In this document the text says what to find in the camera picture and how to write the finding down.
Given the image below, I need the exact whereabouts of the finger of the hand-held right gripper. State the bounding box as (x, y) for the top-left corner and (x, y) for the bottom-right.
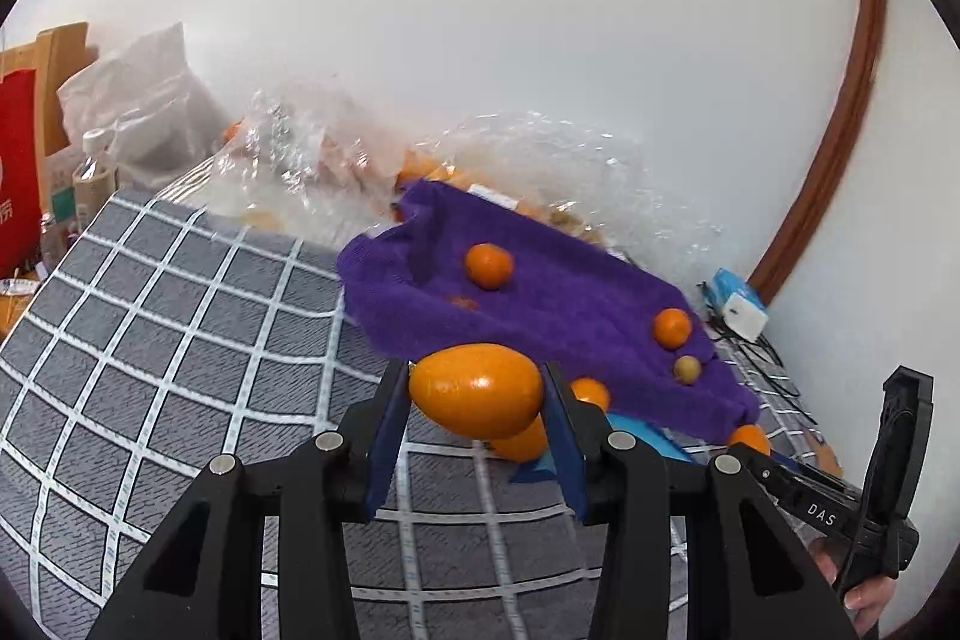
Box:
(730, 443), (865, 544)
(861, 365), (935, 522)

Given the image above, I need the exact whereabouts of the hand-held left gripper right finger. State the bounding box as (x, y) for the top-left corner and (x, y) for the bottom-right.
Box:
(541, 361), (860, 640)

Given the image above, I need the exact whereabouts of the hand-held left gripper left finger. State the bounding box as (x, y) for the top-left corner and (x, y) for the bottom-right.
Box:
(86, 356), (413, 640)

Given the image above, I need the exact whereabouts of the orange tangerine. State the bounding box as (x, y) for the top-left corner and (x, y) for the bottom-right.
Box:
(568, 377), (612, 415)
(407, 344), (546, 441)
(463, 242), (515, 292)
(487, 416), (553, 464)
(727, 424), (773, 458)

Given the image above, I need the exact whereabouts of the purple towel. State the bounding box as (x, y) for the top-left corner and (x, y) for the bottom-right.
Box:
(336, 178), (763, 450)

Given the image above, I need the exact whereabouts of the small orange kumquat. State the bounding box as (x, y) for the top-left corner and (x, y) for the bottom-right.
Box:
(652, 308), (693, 351)

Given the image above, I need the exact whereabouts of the person's right hand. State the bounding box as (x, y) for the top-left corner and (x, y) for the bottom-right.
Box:
(813, 537), (902, 638)

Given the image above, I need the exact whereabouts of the white and blue box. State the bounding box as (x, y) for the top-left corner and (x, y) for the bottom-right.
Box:
(709, 269), (772, 342)

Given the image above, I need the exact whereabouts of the grey checked tablecloth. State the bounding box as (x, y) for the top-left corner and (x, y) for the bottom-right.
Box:
(0, 188), (845, 640)

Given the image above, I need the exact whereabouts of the large crumpled clear plastic bag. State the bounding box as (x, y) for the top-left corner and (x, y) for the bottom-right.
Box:
(397, 111), (730, 283)

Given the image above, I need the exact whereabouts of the pile of bagged oranges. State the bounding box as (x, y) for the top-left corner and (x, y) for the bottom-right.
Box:
(223, 119), (602, 245)

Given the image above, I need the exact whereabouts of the clear plastic bottle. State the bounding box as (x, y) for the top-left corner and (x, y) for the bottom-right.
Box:
(71, 128), (122, 222)

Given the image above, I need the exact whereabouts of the green and white carton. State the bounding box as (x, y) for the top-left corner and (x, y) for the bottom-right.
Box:
(41, 149), (84, 237)

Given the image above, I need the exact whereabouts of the white plastic bag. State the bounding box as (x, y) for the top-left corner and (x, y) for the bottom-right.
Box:
(56, 21), (230, 192)

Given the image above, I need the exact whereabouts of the red paper bag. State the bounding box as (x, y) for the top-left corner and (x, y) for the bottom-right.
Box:
(0, 68), (43, 278)

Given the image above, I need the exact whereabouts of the wooden chair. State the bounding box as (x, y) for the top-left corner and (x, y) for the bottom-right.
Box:
(0, 20), (103, 161)

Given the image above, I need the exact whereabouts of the brown wooden door frame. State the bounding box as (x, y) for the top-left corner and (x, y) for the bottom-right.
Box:
(746, 0), (890, 308)

